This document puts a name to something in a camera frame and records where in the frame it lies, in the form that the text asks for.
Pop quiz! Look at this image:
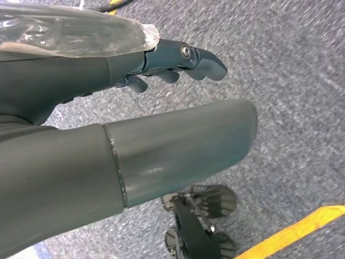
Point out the black ribbed caster base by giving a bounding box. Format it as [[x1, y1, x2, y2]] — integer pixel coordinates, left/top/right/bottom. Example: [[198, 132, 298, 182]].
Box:
[[161, 184, 237, 259]]

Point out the yellow floor tape outline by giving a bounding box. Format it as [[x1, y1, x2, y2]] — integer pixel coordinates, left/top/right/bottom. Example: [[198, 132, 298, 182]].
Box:
[[234, 204, 345, 259]]

